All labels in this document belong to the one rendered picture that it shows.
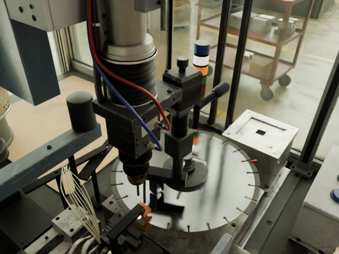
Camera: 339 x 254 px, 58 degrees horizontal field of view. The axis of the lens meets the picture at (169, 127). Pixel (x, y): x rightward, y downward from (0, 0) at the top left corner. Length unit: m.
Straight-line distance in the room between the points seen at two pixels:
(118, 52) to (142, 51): 0.03
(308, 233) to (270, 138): 0.29
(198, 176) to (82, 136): 0.28
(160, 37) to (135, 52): 0.82
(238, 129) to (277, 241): 0.34
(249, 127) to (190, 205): 0.42
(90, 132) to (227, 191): 0.34
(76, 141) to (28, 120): 0.66
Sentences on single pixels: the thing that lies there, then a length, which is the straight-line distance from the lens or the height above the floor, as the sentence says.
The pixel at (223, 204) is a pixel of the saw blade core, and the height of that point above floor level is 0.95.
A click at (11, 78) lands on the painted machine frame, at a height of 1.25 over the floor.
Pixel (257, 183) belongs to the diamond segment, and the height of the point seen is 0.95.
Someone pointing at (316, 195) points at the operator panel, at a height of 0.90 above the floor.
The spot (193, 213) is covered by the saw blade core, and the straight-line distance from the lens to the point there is 0.66.
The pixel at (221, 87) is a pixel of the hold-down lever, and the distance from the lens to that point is 0.53.
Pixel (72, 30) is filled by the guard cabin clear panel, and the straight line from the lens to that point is 1.64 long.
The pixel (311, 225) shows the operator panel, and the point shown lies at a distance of 0.87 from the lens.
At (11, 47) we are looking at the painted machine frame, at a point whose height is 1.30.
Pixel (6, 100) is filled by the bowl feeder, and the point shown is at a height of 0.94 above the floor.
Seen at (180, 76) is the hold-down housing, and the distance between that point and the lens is 0.48.
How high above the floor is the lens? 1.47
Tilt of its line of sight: 36 degrees down
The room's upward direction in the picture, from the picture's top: 1 degrees clockwise
